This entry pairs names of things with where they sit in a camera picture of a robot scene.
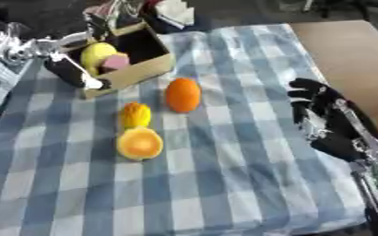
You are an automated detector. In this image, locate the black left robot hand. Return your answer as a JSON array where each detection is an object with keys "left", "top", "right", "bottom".
[{"left": 41, "top": 13, "right": 113, "bottom": 90}]

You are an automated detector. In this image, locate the halved orange toy fruit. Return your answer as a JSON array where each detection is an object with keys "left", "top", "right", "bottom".
[{"left": 114, "top": 126, "right": 165, "bottom": 161}]

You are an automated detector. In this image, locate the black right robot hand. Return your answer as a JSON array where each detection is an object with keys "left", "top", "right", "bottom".
[{"left": 286, "top": 77, "right": 378, "bottom": 163}]

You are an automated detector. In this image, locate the yellow toy fruit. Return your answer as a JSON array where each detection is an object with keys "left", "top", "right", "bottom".
[{"left": 79, "top": 41, "right": 120, "bottom": 77}]

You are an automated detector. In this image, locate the pink block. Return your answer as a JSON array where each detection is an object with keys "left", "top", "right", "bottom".
[{"left": 100, "top": 53, "right": 131, "bottom": 72}]

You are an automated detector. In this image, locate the yellow toy corn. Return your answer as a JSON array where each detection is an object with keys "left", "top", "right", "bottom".
[{"left": 119, "top": 101, "right": 154, "bottom": 130}]

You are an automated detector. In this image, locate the tan cardboard box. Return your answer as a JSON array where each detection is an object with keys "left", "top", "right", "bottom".
[{"left": 60, "top": 19, "right": 178, "bottom": 100}]

